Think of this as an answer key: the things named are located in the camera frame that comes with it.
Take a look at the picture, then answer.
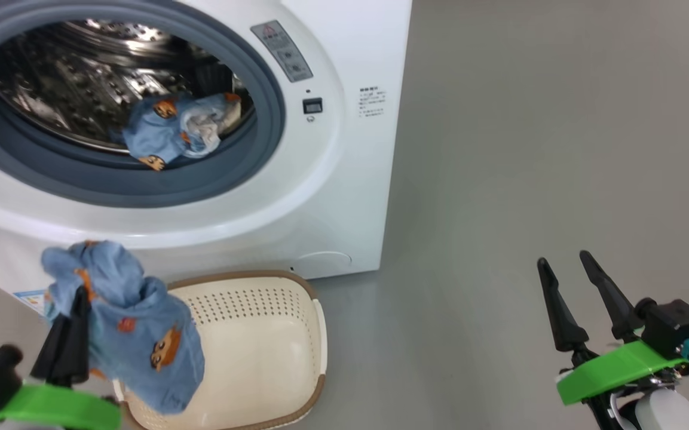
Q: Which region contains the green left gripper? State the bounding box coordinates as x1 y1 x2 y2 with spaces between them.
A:
0 287 123 430

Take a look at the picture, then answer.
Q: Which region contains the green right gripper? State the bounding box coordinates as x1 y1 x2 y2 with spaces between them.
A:
537 250 688 430

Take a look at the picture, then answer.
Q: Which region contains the blue cartoon print garment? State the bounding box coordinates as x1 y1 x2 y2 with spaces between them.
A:
122 93 242 172
41 240 206 416

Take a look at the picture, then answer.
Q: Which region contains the stainless steel washing machine drum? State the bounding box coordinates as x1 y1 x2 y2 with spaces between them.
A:
0 18 255 156

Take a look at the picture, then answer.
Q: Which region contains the white front-load washing machine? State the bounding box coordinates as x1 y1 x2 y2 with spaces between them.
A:
0 0 414 299

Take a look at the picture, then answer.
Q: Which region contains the blue energy label sticker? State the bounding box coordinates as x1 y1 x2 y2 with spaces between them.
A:
13 290 49 317

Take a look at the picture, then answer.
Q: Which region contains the cream perforated laundry basket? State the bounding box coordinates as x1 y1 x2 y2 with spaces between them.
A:
111 270 328 430

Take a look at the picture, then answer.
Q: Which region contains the round white filter cover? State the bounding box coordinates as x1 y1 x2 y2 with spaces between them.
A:
293 251 352 277

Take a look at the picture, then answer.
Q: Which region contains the small printed text label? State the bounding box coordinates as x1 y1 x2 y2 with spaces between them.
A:
359 87 388 118

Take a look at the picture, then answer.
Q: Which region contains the grey warning sticker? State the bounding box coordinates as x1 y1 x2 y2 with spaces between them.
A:
250 21 314 83

